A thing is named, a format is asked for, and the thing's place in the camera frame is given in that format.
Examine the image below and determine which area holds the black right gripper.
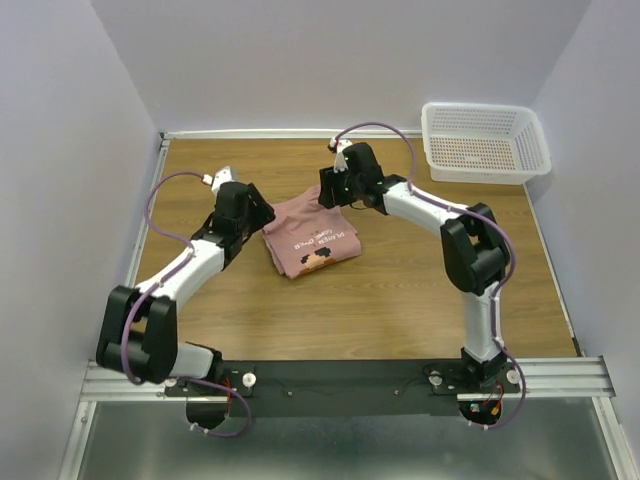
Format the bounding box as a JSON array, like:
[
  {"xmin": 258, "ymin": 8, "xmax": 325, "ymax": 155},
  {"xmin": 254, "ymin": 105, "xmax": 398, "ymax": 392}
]
[{"xmin": 315, "ymin": 166, "xmax": 361, "ymax": 211}]

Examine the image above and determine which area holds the pink printed t shirt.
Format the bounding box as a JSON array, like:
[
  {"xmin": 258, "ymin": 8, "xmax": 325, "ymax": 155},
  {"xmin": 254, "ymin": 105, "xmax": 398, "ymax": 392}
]
[{"xmin": 262, "ymin": 185, "xmax": 362, "ymax": 279}]

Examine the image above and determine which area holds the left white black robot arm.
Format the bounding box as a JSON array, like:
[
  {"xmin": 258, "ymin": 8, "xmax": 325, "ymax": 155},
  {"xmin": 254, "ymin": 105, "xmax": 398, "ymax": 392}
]
[{"xmin": 96, "ymin": 181, "xmax": 275, "ymax": 395}]

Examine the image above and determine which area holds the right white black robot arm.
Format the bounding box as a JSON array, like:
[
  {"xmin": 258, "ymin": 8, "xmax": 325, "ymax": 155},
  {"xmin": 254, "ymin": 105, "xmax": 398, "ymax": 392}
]
[{"xmin": 318, "ymin": 139, "xmax": 511, "ymax": 392}]

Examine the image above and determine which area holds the white plastic basket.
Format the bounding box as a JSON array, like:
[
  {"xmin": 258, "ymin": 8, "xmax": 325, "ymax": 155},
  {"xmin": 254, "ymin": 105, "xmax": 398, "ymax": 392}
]
[{"xmin": 421, "ymin": 102, "xmax": 552, "ymax": 185}]

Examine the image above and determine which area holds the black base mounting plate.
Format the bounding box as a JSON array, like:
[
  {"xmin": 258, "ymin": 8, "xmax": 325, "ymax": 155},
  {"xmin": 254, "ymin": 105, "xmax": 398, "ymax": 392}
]
[{"xmin": 165, "ymin": 356, "xmax": 520, "ymax": 432}]

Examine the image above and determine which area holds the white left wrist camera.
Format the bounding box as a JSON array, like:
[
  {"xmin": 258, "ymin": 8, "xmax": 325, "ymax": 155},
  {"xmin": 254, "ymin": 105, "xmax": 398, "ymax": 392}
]
[{"xmin": 210, "ymin": 166, "xmax": 237, "ymax": 195}]

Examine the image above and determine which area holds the front aluminium frame rail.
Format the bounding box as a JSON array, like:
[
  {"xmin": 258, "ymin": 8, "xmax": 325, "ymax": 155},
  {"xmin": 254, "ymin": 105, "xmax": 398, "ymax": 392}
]
[{"xmin": 81, "ymin": 357, "xmax": 616, "ymax": 402}]

